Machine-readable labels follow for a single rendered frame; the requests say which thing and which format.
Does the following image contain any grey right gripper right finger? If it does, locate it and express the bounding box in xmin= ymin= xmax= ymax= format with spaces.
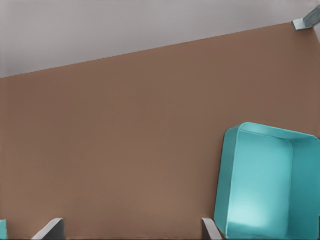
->
xmin=201 ymin=217 xmax=223 ymax=240

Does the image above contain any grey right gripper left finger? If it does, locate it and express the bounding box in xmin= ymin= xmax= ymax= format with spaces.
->
xmin=30 ymin=217 xmax=65 ymax=240

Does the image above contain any blue cube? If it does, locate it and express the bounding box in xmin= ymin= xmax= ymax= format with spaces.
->
xmin=0 ymin=218 xmax=7 ymax=240

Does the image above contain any teal rectangular tray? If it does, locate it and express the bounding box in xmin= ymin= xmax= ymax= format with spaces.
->
xmin=213 ymin=121 xmax=320 ymax=240

